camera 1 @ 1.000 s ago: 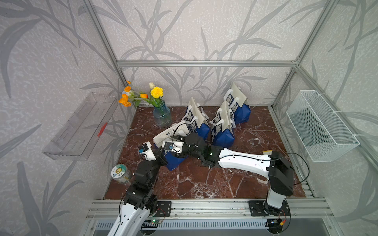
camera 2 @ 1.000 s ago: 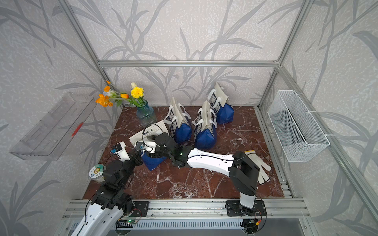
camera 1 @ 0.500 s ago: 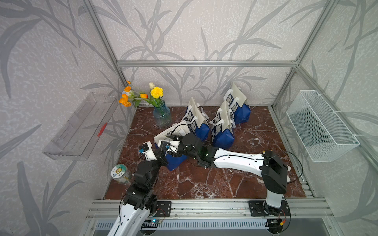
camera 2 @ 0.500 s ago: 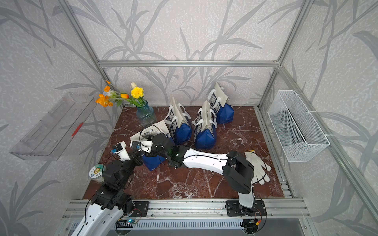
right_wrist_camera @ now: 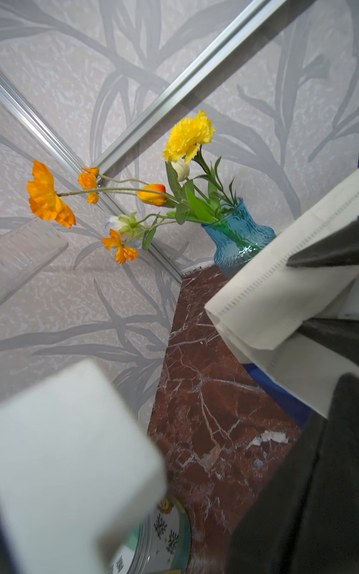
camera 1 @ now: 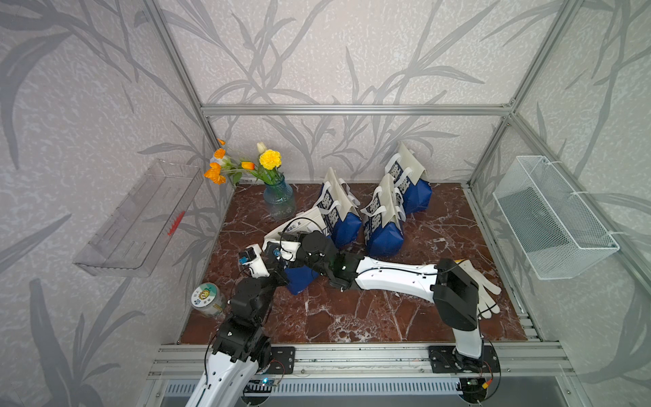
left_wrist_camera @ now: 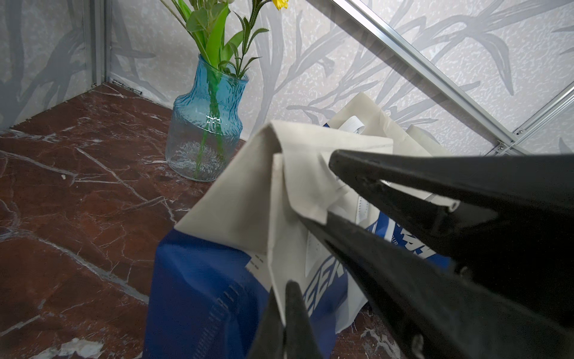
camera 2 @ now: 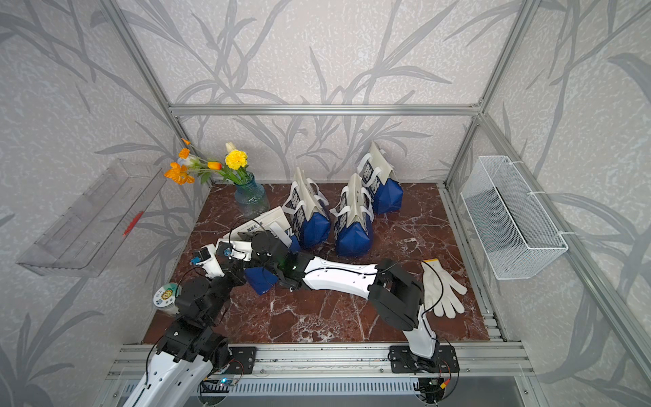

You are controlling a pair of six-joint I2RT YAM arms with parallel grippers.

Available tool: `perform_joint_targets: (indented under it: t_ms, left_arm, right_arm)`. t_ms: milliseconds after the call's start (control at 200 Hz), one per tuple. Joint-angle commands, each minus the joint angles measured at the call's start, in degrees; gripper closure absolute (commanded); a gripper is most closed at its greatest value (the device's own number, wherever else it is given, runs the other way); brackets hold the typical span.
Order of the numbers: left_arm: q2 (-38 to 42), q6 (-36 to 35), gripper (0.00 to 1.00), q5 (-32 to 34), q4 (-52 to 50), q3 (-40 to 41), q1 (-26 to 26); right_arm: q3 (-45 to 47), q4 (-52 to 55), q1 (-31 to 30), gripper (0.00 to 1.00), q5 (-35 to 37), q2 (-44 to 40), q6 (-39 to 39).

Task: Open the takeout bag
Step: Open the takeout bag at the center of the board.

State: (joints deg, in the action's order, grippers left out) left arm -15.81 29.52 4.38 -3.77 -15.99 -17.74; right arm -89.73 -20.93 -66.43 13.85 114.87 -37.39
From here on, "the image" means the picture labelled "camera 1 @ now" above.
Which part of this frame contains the blue beige takeout bag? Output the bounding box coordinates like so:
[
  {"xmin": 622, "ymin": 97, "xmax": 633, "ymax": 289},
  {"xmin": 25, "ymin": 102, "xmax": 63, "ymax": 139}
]
[
  {"xmin": 385, "ymin": 142, "xmax": 432, "ymax": 215},
  {"xmin": 315, "ymin": 168, "xmax": 362, "ymax": 249},
  {"xmin": 262, "ymin": 208, "xmax": 328, "ymax": 295},
  {"xmin": 360, "ymin": 173, "xmax": 405, "ymax": 258}
]

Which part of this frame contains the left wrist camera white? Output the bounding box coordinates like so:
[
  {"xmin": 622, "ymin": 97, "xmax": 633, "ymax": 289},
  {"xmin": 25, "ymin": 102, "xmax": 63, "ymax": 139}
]
[{"xmin": 238, "ymin": 244, "xmax": 270, "ymax": 278}]

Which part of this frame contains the clear acrylic wall shelf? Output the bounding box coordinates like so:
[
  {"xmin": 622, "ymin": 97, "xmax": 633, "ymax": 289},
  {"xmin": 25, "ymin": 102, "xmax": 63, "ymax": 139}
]
[{"xmin": 73, "ymin": 159, "xmax": 203, "ymax": 277}]

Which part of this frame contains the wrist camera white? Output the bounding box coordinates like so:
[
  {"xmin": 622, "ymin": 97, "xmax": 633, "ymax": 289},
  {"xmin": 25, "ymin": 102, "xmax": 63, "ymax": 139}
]
[
  {"xmin": 269, "ymin": 240, "xmax": 301, "ymax": 262},
  {"xmin": 238, "ymin": 244, "xmax": 270, "ymax": 278}
]

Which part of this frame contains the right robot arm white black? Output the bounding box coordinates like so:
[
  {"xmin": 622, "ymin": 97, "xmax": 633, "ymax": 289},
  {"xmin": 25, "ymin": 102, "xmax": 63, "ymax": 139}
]
[{"xmin": 295, "ymin": 232, "xmax": 484, "ymax": 361}]

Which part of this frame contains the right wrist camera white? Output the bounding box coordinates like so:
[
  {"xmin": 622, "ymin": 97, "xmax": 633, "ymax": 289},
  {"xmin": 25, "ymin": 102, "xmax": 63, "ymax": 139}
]
[{"xmin": 269, "ymin": 240, "xmax": 301, "ymax": 262}]

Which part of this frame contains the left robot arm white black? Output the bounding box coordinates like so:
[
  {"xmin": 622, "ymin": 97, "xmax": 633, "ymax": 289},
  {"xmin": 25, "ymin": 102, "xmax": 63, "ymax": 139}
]
[{"xmin": 186, "ymin": 249, "xmax": 279, "ymax": 406}]

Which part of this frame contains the red marker in shelf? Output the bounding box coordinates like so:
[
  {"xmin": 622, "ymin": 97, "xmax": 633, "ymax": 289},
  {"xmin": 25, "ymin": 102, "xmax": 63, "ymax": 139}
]
[{"xmin": 167, "ymin": 211, "xmax": 185, "ymax": 237}]

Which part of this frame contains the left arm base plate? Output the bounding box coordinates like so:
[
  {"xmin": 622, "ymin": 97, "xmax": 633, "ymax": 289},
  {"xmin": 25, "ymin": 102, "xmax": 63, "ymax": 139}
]
[{"xmin": 263, "ymin": 345, "xmax": 296, "ymax": 375}]

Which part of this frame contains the white wire mesh basket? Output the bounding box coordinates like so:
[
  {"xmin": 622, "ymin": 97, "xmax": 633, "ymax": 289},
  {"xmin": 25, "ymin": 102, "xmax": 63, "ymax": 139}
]
[{"xmin": 493, "ymin": 155, "xmax": 620, "ymax": 281}]

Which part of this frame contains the white work glove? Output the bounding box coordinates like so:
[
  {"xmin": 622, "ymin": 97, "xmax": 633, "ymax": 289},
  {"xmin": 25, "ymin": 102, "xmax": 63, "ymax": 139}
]
[{"xmin": 457, "ymin": 259, "xmax": 502, "ymax": 319}]

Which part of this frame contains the blue glass vase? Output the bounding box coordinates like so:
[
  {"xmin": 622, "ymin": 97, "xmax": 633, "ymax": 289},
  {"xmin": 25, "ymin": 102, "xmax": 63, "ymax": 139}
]
[{"xmin": 263, "ymin": 176, "xmax": 296, "ymax": 220}]

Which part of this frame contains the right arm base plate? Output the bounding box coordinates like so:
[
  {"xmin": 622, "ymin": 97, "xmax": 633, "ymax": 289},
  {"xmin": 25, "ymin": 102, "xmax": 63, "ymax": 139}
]
[{"xmin": 427, "ymin": 344, "xmax": 501, "ymax": 375}]

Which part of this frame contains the artificial flower bouquet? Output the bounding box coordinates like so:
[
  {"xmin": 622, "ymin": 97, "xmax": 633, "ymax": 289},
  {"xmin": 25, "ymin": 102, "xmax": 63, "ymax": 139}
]
[{"xmin": 203, "ymin": 138, "xmax": 283, "ymax": 186}]

